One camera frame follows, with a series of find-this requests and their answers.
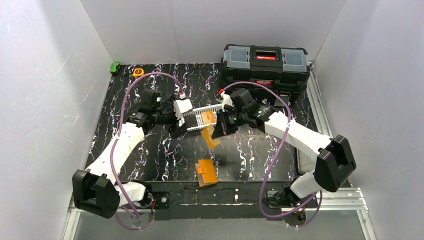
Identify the white plastic basket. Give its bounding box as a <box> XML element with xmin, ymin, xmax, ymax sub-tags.
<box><xmin>183</xmin><ymin>104</ymin><xmax>221</xmax><ymax>132</ymax></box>

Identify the orange credit card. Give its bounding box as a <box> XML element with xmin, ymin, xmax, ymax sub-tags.
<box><xmin>200</xmin><ymin>125</ymin><xmax>221</xmax><ymax>149</ymax></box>

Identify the orange leather card holder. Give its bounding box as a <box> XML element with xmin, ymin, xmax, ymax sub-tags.
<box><xmin>195</xmin><ymin>159</ymin><xmax>218</xmax><ymax>187</ymax></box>

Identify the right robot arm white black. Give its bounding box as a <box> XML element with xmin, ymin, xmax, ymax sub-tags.
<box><xmin>211</xmin><ymin>88</ymin><xmax>357</xmax><ymax>206</ymax></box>

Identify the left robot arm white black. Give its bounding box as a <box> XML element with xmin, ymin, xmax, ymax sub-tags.
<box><xmin>72</xmin><ymin>89</ymin><xmax>193</xmax><ymax>219</ymax></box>

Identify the white patterned card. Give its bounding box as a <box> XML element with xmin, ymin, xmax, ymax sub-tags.
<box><xmin>201</xmin><ymin>110</ymin><xmax>216</xmax><ymax>125</ymax></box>

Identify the yellow tape measure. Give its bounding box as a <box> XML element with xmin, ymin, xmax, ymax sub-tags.
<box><xmin>132</xmin><ymin>67</ymin><xmax>145</xmax><ymax>79</ymax></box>

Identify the green small object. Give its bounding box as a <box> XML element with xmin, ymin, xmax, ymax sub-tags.
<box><xmin>109</xmin><ymin>62</ymin><xmax>121</xmax><ymax>75</ymax></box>

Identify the black red toolbox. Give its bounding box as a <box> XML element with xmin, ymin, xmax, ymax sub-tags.
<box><xmin>218</xmin><ymin>44</ymin><xmax>312</xmax><ymax>104</ymax></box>

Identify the grey plastic case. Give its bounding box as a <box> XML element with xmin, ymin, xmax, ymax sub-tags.
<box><xmin>296</xmin><ymin>148</ymin><xmax>320</xmax><ymax>175</ymax></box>

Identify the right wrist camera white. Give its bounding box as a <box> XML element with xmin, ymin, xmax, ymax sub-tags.
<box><xmin>216</xmin><ymin>89</ymin><xmax>233</xmax><ymax>111</ymax></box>

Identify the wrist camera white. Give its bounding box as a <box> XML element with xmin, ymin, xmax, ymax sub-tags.
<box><xmin>216</xmin><ymin>89</ymin><xmax>233</xmax><ymax>111</ymax></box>
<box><xmin>173</xmin><ymin>93</ymin><xmax>193</xmax><ymax>126</ymax></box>

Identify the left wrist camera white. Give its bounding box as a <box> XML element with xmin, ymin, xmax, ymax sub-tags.
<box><xmin>173</xmin><ymin>93</ymin><xmax>193</xmax><ymax>126</ymax></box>

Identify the aluminium right rail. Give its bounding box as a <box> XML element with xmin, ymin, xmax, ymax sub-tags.
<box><xmin>306</xmin><ymin>61</ymin><xmax>333</xmax><ymax>137</ymax></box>

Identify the aluminium rail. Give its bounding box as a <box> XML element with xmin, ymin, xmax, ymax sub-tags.
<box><xmin>62</xmin><ymin>187</ymin><xmax>376</xmax><ymax>240</ymax></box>
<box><xmin>306</xmin><ymin>61</ymin><xmax>333</xmax><ymax>137</ymax></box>

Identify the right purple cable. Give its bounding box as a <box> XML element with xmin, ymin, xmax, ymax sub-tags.
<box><xmin>220</xmin><ymin>81</ymin><xmax>324</xmax><ymax>229</ymax></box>

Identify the aluminium front rail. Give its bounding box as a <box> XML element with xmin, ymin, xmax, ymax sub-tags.
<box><xmin>62</xmin><ymin>187</ymin><xmax>376</xmax><ymax>240</ymax></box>

